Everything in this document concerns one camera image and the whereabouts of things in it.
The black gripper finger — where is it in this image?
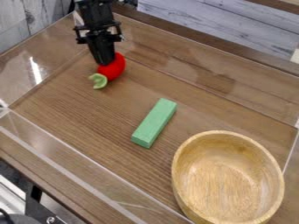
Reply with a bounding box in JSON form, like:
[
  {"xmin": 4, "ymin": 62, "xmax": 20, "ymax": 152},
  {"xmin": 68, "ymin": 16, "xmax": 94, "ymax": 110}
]
[
  {"xmin": 88, "ymin": 39, "xmax": 104, "ymax": 65},
  {"xmin": 104, "ymin": 40, "xmax": 115, "ymax": 63}
]

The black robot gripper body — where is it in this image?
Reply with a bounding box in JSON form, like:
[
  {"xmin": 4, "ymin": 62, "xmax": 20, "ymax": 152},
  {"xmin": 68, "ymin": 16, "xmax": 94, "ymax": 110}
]
[{"xmin": 74, "ymin": 22, "xmax": 125, "ymax": 44}]

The red plush strawberry toy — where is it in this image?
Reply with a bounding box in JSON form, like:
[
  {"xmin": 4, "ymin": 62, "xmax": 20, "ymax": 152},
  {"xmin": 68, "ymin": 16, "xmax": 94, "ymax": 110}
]
[{"xmin": 88, "ymin": 52, "xmax": 127, "ymax": 89}]

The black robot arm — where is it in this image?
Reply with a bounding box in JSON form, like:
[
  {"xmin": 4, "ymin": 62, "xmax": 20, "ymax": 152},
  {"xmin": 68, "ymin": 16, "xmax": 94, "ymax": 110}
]
[{"xmin": 74, "ymin": 0, "xmax": 123, "ymax": 66}]

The green rectangular block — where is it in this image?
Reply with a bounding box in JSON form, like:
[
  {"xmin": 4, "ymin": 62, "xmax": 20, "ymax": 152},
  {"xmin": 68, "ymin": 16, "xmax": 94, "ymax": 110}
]
[{"xmin": 131, "ymin": 98, "xmax": 178, "ymax": 149}]

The wooden bowl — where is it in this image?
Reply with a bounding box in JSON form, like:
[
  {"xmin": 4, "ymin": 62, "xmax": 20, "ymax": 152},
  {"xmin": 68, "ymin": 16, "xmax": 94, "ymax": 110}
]
[{"xmin": 173, "ymin": 130, "xmax": 286, "ymax": 224}]

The clear acrylic enclosure wall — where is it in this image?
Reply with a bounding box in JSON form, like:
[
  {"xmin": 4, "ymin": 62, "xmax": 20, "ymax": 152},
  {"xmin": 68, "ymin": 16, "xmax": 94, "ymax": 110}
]
[{"xmin": 0, "ymin": 12, "xmax": 299, "ymax": 224}]

